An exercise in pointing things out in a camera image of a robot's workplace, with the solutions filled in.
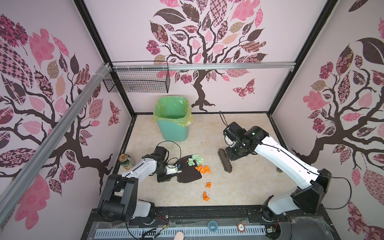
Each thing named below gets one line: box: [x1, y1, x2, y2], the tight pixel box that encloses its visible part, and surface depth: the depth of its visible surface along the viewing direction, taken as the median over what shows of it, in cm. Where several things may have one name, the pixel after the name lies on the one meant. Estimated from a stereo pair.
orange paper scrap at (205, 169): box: [200, 165, 211, 174], surface depth 91 cm
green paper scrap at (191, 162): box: [187, 158, 196, 167], surface depth 92 cm
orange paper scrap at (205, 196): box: [203, 191, 210, 202], surface depth 81 cm
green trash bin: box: [152, 96, 195, 142], surface depth 97 cm
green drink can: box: [118, 153, 132, 171], surface depth 85 cm
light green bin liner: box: [152, 96, 195, 127], surface depth 97 cm
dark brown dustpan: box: [176, 155, 202, 183], surface depth 90 cm
